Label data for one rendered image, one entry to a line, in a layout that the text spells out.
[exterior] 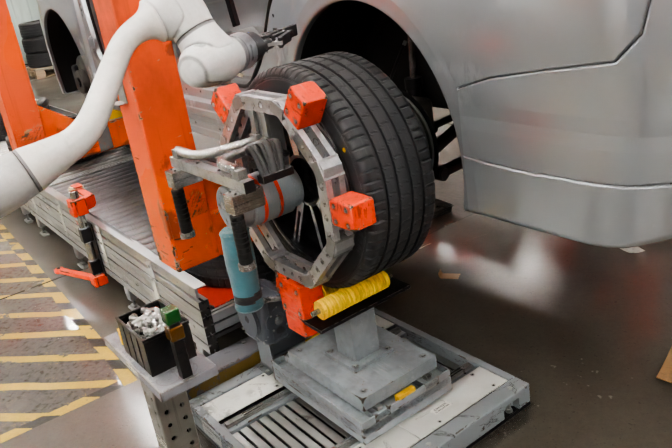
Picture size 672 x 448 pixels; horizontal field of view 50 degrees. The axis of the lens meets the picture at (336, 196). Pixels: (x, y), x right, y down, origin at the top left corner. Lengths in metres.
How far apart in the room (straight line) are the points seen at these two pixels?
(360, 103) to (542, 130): 0.46
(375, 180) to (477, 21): 0.45
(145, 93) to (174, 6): 0.68
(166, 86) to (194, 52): 0.72
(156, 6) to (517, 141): 0.88
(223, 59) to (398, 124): 0.50
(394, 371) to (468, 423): 0.26
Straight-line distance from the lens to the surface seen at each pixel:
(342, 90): 1.88
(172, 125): 2.36
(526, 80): 1.72
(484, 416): 2.33
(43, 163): 1.58
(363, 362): 2.32
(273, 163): 1.77
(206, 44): 1.66
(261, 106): 1.95
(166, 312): 1.93
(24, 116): 4.21
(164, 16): 1.67
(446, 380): 2.38
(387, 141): 1.85
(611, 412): 2.48
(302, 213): 2.15
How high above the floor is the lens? 1.50
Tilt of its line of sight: 20 degrees down
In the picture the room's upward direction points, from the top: 9 degrees counter-clockwise
